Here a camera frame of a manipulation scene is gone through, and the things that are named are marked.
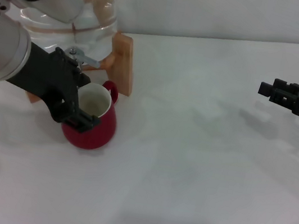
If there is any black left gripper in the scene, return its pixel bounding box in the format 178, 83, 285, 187
0, 39, 112, 137

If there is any red ceramic cup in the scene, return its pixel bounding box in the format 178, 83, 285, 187
57, 74, 124, 154

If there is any wooden dispenser stand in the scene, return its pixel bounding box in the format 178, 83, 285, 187
24, 20, 141, 119

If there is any chrome faucet with lever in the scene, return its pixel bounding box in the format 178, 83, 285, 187
61, 44, 103, 78

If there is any clear glass water dispenser jar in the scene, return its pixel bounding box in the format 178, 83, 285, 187
6, 0, 123, 65

